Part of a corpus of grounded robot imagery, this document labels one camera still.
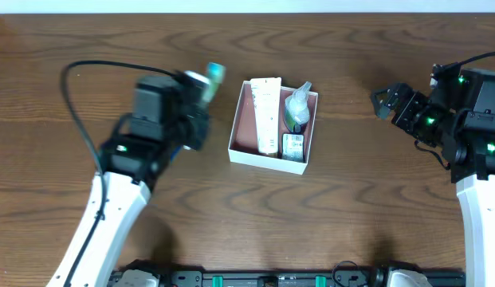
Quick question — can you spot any green soap box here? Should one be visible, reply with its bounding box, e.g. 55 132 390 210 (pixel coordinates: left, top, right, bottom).
281 133 304 163

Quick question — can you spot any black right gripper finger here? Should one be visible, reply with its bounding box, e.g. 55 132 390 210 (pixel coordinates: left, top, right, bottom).
387 82 413 100
370 88 393 120

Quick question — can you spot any white cardboard box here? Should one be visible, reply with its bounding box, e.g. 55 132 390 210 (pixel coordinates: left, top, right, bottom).
228 81 319 175

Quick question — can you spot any clear pump bottle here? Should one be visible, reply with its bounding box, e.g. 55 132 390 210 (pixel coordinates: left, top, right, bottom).
284 81 312 134

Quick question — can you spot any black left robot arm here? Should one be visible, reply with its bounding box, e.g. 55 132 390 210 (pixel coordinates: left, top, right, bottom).
49 71 219 286

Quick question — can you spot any white cream tube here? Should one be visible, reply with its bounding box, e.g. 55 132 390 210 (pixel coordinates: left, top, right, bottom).
250 77 281 156

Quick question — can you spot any green white toothbrush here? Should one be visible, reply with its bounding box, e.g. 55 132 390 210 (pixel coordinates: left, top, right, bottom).
202 62 226 105

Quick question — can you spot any blue disposable razor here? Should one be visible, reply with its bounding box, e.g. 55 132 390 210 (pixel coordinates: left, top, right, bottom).
170 145 183 162

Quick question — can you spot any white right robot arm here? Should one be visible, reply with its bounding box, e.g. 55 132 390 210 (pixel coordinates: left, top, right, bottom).
370 63 495 286

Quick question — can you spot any black mounting rail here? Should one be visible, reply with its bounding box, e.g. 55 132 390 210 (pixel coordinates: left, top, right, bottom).
106 260 466 287

